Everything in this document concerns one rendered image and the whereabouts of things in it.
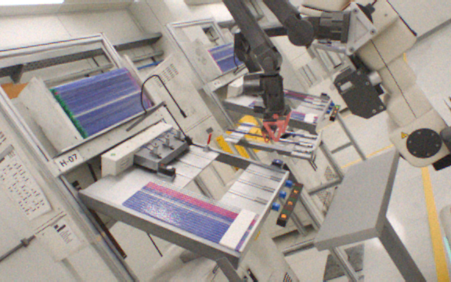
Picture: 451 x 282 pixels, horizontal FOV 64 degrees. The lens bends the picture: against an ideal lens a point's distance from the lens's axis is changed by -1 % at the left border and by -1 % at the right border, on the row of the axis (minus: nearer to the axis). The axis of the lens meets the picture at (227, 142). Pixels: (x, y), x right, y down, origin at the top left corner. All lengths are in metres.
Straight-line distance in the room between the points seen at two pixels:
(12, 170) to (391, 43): 1.58
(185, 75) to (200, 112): 0.30
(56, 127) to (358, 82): 1.21
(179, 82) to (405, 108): 1.92
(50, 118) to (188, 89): 1.36
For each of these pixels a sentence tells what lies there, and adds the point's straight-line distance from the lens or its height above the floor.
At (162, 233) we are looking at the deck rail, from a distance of 1.41.
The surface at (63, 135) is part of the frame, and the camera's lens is 1.68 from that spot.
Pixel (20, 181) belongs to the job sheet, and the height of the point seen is 1.40.
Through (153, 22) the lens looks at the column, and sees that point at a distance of 5.17.
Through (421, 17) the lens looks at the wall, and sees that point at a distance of 9.06.
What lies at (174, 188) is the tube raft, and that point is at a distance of 1.60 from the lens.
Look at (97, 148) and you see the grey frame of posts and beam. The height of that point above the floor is 1.33.
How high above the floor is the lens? 1.18
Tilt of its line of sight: 5 degrees down
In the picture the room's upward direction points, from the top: 34 degrees counter-clockwise
